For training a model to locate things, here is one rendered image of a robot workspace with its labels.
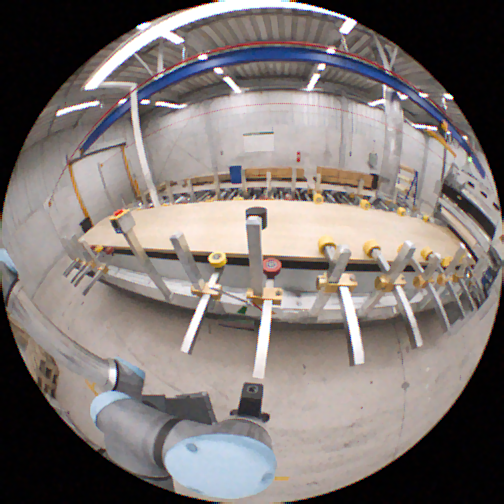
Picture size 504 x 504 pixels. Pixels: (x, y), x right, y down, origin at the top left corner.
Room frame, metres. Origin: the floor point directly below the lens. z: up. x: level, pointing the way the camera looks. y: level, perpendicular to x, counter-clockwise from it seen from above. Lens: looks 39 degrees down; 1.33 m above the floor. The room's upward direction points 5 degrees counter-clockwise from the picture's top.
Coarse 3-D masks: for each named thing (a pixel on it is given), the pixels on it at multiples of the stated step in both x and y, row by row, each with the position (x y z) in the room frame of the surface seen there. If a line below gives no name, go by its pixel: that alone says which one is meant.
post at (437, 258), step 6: (432, 258) 0.18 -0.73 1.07; (438, 258) 0.15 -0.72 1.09; (432, 264) 0.16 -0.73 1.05; (438, 264) 0.14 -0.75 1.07; (426, 270) 0.17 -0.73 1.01; (432, 270) 0.14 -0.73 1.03; (426, 276) 0.15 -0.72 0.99; (414, 288) 0.16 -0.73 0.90; (408, 294) 0.16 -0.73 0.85; (414, 294) 0.14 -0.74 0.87; (408, 300) 0.14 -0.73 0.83; (396, 306) 0.17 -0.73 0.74
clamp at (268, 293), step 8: (248, 288) 0.35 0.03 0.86; (264, 288) 0.33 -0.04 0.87; (272, 288) 0.33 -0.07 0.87; (248, 296) 0.31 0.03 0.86; (256, 296) 0.30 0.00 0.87; (264, 296) 0.30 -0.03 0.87; (272, 296) 0.29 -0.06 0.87; (280, 296) 0.29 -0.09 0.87; (272, 304) 0.28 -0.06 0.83; (280, 304) 0.28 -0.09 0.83
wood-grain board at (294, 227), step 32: (160, 224) 0.98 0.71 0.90; (192, 224) 0.88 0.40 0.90; (224, 224) 0.83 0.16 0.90; (288, 224) 0.76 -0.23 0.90; (320, 224) 0.73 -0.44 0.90; (352, 224) 0.72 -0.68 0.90; (384, 224) 0.71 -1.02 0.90; (416, 224) 0.72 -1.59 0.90; (288, 256) 0.48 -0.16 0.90; (320, 256) 0.45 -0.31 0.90; (352, 256) 0.42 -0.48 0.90; (384, 256) 0.39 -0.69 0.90; (416, 256) 0.34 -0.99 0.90
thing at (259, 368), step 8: (272, 280) 0.38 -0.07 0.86; (264, 304) 0.27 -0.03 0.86; (264, 312) 0.24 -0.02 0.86; (264, 320) 0.21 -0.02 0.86; (264, 328) 0.18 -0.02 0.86; (264, 336) 0.15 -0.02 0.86; (264, 344) 0.12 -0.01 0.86; (264, 352) 0.10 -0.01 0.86; (256, 360) 0.08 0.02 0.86; (264, 360) 0.07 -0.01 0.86; (256, 368) 0.05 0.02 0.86; (264, 368) 0.05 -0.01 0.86; (256, 376) 0.03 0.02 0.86
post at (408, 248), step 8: (408, 248) 0.20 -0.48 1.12; (400, 256) 0.22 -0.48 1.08; (408, 256) 0.20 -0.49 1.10; (392, 264) 0.23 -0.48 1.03; (400, 264) 0.20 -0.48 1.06; (392, 272) 0.21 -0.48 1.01; (400, 272) 0.19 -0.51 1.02; (392, 280) 0.20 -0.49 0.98; (376, 296) 0.20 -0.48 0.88; (368, 304) 0.21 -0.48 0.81; (360, 312) 0.21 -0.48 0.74
